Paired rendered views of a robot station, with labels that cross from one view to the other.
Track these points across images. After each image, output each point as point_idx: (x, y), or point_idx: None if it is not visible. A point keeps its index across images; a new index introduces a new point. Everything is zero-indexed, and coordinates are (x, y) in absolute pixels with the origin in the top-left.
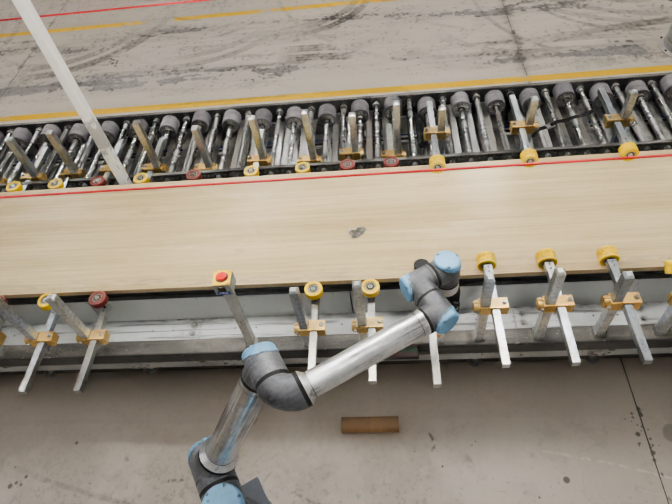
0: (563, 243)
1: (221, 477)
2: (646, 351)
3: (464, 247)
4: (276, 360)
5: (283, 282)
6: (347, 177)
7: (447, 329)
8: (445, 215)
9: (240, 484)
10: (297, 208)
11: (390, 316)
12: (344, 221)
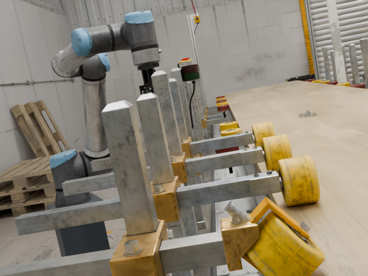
0: (341, 172)
1: (82, 153)
2: (36, 213)
3: (301, 139)
4: None
5: (236, 119)
6: None
7: (75, 49)
8: (363, 125)
9: (81, 167)
10: (333, 102)
11: (249, 205)
12: (323, 110)
